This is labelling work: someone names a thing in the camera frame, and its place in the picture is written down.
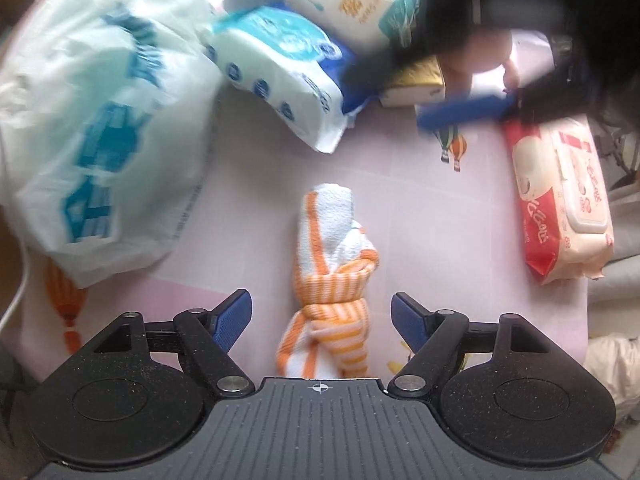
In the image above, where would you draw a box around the beige cloth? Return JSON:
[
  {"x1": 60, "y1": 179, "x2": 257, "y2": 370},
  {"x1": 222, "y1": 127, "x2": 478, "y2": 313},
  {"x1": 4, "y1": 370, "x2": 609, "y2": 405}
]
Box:
[{"x1": 585, "y1": 332, "x2": 640, "y2": 421}]

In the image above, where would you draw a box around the pink plush toy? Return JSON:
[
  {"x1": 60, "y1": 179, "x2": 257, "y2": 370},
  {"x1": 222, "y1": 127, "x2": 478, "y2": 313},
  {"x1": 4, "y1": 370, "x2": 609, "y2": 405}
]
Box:
[{"x1": 442, "y1": 27, "x2": 523, "y2": 93}]

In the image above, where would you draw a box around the pink wet wipes pack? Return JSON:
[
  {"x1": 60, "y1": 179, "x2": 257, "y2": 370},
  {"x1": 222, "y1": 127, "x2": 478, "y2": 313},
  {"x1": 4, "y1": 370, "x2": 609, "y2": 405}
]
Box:
[{"x1": 502, "y1": 115, "x2": 616, "y2": 286}]

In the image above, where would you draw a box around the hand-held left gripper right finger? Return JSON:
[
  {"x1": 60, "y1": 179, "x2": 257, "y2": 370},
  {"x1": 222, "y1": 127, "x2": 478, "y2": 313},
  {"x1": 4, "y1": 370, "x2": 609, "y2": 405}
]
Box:
[{"x1": 387, "y1": 292, "x2": 551, "y2": 397}]

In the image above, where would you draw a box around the white yellow-print tissue pack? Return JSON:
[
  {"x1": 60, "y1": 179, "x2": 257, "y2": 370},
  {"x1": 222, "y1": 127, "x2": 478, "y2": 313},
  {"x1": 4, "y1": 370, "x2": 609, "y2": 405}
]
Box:
[{"x1": 290, "y1": 0, "x2": 426, "y2": 56}]

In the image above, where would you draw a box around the blue and white tissue pack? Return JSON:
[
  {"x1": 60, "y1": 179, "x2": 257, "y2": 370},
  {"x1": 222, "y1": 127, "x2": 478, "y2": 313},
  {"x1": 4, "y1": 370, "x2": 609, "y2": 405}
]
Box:
[{"x1": 202, "y1": 5, "x2": 371, "y2": 153}]

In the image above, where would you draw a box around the white cable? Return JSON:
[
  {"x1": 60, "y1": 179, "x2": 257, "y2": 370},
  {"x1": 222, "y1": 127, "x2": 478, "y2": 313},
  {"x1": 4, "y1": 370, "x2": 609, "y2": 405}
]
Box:
[{"x1": 0, "y1": 240, "x2": 33, "y2": 331}]

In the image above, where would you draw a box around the white printed plastic bag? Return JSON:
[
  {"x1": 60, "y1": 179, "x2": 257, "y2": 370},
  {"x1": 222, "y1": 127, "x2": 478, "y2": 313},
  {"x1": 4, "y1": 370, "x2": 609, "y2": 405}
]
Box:
[{"x1": 0, "y1": 0, "x2": 226, "y2": 288}]

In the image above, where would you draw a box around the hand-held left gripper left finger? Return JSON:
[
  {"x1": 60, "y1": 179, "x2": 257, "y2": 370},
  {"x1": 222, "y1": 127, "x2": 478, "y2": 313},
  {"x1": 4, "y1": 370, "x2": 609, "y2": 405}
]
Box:
[{"x1": 92, "y1": 288, "x2": 255, "y2": 397}]

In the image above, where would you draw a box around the orange striped towel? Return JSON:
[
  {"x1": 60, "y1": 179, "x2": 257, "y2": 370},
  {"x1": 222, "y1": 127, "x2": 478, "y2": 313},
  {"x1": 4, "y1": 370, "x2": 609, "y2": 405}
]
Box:
[{"x1": 276, "y1": 183, "x2": 381, "y2": 378}]

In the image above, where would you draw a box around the grey cushion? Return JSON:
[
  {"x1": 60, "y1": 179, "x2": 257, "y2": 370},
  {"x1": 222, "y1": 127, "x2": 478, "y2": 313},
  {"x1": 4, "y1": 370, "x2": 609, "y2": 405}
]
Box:
[{"x1": 607, "y1": 180, "x2": 640, "y2": 281}]

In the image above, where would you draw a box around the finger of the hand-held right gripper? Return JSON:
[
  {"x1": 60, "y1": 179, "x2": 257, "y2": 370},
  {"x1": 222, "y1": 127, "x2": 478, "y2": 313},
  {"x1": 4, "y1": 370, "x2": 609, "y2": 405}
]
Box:
[
  {"x1": 417, "y1": 94, "x2": 522, "y2": 134},
  {"x1": 342, "y1": 42, "x2": 442, "y2": 102}
]

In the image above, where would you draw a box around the pink printed table cover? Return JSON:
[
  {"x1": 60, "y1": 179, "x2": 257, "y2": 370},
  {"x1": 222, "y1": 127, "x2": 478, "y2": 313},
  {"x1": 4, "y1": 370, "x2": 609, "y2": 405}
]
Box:
[{"x1": 10, "y1": 0, "x2": 606, "y2": 386}]

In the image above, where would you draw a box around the gold tissue pack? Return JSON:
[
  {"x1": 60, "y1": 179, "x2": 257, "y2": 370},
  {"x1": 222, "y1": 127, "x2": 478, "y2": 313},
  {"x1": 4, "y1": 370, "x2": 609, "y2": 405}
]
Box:
[{"x1": 377, "y1": 55, "x2": 447, "y2": 108}]

